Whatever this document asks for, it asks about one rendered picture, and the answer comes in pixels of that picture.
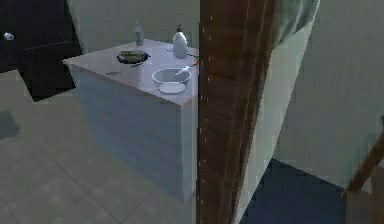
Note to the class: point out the black plate of food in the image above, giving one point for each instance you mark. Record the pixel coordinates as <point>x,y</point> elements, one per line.
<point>132,57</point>

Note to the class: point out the brown wooden room door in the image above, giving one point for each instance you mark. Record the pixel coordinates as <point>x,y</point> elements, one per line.
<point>230,110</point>

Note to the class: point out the white glass bowl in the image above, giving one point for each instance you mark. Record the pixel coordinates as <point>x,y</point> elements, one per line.
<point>171,80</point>

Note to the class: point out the white orange utensil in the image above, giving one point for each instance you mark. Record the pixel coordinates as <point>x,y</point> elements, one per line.
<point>188,67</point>

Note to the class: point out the white counter cabinet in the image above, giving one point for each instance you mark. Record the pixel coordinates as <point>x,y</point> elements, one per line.
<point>133,126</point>

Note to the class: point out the white soap dispenser bottle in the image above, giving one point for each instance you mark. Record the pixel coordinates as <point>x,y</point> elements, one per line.
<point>180,45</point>

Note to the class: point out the grey pepper shaker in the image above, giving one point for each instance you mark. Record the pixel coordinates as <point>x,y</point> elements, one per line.
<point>138,33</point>

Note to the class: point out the brown wooden chair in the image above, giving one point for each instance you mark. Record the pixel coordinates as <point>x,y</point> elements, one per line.
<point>366,173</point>

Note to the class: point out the silver round door knob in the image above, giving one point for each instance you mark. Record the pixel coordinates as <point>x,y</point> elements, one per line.
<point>8,36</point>

